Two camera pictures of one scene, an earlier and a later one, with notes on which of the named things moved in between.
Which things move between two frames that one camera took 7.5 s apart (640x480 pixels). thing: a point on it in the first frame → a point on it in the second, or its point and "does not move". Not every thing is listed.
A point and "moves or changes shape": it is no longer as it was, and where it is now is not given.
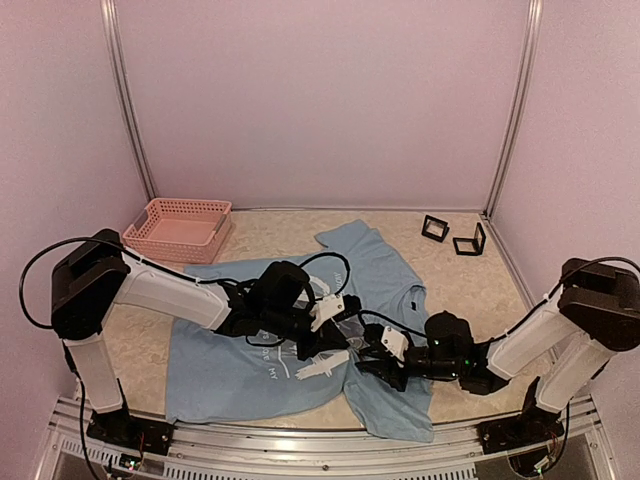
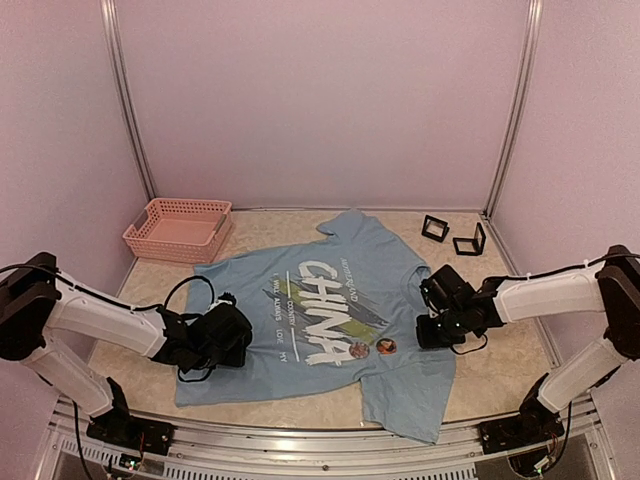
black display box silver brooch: [470, 246] does not move
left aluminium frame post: [126, 95] does not move
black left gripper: [323, 341] → [236, 357]
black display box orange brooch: [435, 228] does not move
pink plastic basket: [183, 229] does not move
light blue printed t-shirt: [216, 375] moves or changes shape
